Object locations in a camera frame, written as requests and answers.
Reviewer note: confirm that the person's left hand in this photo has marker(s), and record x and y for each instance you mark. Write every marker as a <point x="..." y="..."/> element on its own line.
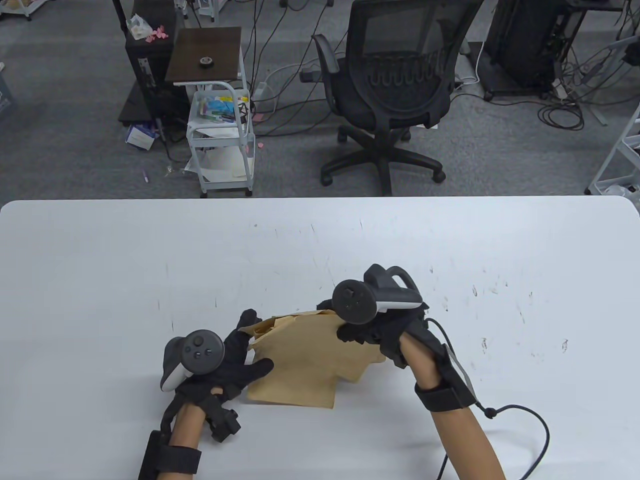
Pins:
<point x="232" y="372"/>

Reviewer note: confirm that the person's right hand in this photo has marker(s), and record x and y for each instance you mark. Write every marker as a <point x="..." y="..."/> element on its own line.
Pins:
<point x="395" y="335"/>

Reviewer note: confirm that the person's left forearm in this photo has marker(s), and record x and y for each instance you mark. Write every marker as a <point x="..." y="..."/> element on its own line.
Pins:
<point x="190" y="425"/>

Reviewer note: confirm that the grey left hand controller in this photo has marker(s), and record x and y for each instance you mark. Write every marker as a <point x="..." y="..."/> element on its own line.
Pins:
<point x="197" y="352"/>

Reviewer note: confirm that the grey hand controller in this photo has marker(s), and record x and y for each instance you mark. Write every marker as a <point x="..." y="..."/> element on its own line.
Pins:
<point x="355" y="300"/>
<point x="197" y="352"/>

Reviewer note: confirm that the grey right hand controller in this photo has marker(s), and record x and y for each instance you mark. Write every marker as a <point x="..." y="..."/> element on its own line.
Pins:
<point x="355" y="300"/>

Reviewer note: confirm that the black right sensor box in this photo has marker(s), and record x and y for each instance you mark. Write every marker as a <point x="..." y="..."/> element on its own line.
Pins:
<point x="460" y="372"/>

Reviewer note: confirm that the black sensor box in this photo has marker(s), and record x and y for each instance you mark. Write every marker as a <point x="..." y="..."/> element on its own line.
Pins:
<point x="150" y="457"/>
<point x="460" y="372"/>

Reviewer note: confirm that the black left sensor box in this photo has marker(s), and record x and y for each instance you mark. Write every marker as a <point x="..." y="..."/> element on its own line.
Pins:
<point x="150" y="457"/>

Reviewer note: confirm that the white paper sheets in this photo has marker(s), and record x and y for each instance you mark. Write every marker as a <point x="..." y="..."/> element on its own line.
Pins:
<point x="222" y="167"/>

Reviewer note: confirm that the black mesh office chair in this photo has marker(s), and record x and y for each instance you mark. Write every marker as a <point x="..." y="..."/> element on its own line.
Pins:
<point x="400" y="100"/>

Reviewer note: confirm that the white and blue box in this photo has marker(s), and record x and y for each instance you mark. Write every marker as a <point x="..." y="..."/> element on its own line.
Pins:
<point x="140" y="137"/>

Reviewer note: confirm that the pink paper scrap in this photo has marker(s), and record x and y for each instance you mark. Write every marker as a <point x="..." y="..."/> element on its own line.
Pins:
<point x="258" y="118"/>

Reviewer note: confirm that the blue packet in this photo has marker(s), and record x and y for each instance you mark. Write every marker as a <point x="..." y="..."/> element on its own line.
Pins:
<point x="219" y="106"/>

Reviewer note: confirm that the crumpled plastic bag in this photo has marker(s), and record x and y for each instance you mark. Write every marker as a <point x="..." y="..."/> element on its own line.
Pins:
<point x="620" y="191"/>

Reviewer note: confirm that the dark tape roll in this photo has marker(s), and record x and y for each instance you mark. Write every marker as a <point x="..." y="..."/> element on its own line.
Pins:
<point x="206" y="62"/>

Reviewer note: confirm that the black equipment cabinet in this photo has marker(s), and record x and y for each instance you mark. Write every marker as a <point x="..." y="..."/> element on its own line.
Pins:
<point x="520" y="45"/>

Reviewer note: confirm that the black computer tower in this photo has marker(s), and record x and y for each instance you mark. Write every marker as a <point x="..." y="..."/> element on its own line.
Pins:
<point x="150" y="65"/>

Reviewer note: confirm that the white cart with brown top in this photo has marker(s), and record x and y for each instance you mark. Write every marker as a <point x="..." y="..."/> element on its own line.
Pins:
<point x="205" y="50"/>

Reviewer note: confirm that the pink paper scraps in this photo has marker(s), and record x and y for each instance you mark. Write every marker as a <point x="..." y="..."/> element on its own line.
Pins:
<point x="159" y="34"/>

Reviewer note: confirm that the clear plastic bag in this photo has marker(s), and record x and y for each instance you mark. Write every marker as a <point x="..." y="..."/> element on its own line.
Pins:
<point x="138" y="26"/>

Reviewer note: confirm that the white stand legs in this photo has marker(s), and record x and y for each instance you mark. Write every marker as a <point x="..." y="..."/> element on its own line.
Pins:
<point x="205" y="9"/>

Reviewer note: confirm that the white trolley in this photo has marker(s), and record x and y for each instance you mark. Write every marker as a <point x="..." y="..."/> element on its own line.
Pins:
<point x="22" y="7"/>

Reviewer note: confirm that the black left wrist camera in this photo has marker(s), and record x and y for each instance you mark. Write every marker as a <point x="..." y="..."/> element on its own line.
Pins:
<point x="224" y="422"/>

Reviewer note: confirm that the white metal rack frame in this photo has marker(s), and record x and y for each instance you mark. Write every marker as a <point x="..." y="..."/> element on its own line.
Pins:
<point x="612" y="160"/>

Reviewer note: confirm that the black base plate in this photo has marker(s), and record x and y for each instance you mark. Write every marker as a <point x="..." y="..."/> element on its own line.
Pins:
<point x="133" y="107"/>

